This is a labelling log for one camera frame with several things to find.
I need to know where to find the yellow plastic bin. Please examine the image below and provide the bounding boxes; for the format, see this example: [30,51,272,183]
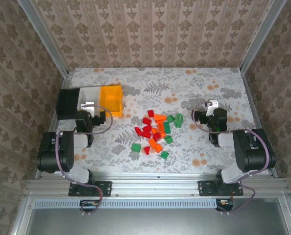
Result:
[98,84,124,118]

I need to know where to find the green lego figure piece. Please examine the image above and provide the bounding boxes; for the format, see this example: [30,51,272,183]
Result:
[174,113,184,129]

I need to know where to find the white plastic bin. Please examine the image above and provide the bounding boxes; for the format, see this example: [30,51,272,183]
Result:
[76,85,103,118]

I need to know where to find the black plastic bin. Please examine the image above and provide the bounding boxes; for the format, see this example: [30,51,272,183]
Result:
[55,88,81,120]

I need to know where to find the floral patterned table cover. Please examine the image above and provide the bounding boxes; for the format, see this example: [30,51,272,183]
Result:
[45,67,271,175]

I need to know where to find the wide aluminium extrusion beam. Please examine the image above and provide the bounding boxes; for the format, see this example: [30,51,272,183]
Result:
[25,171,291,197]

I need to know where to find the grey metal sheet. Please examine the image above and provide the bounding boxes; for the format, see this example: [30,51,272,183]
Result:
[25,208,291,235]

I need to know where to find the aluminium table edge rail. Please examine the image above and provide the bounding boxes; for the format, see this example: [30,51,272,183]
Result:
[34,70,75,179]
[240,70,278,179]

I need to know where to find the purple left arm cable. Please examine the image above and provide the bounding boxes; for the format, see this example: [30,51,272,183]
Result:
[55,104,114,217]

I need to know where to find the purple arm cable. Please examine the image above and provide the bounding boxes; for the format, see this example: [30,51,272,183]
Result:
[55,104,114,217]
[191,100,270,214]

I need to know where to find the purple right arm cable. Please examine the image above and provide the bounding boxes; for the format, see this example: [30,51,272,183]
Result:
[191,100,270,214]

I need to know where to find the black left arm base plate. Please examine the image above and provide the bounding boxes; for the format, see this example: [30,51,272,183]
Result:
[69,180,112,197]

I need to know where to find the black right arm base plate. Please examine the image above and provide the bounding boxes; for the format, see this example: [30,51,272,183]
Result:
[198,180,243,197]

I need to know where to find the aluminium frame post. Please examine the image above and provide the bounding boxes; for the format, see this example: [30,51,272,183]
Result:
[16,0,72,76]
[240,0,288,74]

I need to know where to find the slotted grey cable duct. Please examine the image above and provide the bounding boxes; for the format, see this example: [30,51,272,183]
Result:
[33,198,217,209]

